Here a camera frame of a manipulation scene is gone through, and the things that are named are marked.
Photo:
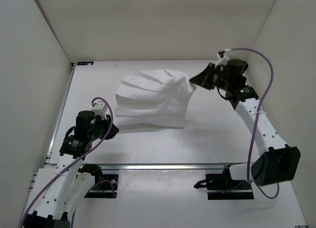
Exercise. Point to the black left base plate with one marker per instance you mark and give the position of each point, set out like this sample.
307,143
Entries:
108,189

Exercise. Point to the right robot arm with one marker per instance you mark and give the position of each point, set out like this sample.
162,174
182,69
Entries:
277,161

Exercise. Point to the white pleated skirt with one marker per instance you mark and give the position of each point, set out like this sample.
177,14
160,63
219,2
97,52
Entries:
157,98

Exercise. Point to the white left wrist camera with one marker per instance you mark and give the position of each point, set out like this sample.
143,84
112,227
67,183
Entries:
100,109

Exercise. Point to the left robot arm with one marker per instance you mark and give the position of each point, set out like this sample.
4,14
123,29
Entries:
54,206

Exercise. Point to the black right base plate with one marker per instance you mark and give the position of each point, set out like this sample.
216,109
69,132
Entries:
222,187

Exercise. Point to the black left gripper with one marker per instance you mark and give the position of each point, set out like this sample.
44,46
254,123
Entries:
108,121

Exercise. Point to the left corner marker tag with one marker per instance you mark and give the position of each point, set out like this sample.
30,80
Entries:
85,63

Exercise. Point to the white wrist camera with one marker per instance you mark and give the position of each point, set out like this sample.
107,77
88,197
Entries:
222,57
100,109

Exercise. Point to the aluminium front table rail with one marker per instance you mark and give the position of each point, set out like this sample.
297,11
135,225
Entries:
166,166

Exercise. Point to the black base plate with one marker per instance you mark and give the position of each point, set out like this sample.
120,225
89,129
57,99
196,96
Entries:
108,189
222,187

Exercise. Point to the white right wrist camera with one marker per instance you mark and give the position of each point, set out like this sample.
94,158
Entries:
222,57

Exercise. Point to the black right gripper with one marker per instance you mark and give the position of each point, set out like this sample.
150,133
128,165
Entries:
202,78

